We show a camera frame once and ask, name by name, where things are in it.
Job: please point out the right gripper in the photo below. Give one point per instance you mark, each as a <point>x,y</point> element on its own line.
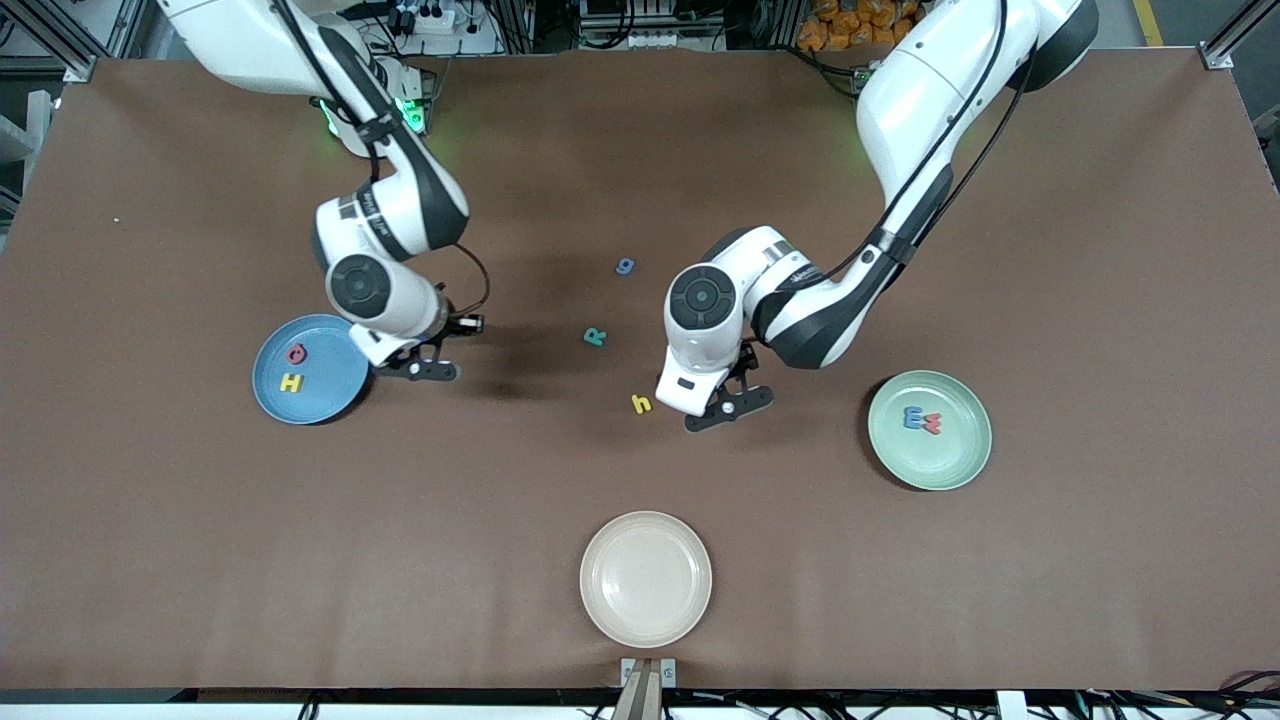
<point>452,326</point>

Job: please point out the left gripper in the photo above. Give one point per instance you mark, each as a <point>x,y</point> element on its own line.
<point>748,359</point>

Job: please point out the pink foam letter Q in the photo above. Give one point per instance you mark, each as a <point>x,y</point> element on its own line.
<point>289,353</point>

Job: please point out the yellow foam capital H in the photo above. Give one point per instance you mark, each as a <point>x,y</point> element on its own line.
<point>291,382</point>

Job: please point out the blue foam letter E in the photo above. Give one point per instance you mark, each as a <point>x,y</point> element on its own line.
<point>909,418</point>

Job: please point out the small red foam letter w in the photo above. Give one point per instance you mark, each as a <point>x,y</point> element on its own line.
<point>933,424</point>

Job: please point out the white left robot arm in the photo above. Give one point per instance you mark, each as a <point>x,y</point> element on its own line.
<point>920,90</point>

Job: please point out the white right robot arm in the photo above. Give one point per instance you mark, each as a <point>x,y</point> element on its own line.
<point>250,40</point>

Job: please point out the blue plate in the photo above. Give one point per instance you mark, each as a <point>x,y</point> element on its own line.
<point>320,400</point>

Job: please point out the beige plate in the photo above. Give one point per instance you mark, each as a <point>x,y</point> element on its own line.
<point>645,580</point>

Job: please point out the green plate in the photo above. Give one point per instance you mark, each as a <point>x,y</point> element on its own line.
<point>950,460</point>

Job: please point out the yellow foam small h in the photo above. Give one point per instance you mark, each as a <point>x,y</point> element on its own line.
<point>641,403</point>

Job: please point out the teal foam letter R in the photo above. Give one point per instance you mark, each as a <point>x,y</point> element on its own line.
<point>593,337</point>

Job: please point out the white power strip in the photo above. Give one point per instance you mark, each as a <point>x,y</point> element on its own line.
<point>430,20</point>

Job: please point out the electronics rack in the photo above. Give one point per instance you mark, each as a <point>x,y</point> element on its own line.
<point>640,25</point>

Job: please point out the brown table mat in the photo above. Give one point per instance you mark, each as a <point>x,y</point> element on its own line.
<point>200,550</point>

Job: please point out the orange snack bags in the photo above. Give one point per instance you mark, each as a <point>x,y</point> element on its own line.
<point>840,25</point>

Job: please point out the metal camera stand bracket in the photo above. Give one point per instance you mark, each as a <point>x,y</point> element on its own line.
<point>630,668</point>

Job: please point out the aluminium frame profile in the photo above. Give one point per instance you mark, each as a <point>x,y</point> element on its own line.
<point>80,68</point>
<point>1218,58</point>

